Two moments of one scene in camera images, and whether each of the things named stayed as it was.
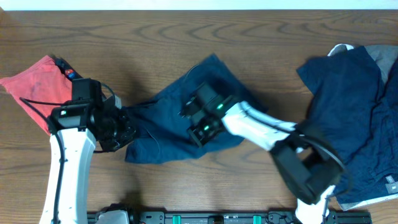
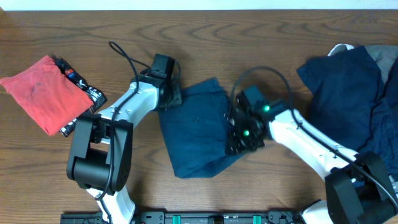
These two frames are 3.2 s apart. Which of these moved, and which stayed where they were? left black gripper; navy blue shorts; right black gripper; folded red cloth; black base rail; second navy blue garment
Moved: right black gripper; navy blue shorts; left black gripper
Stayed: folded red cloth; black base rail; second navy blue garment
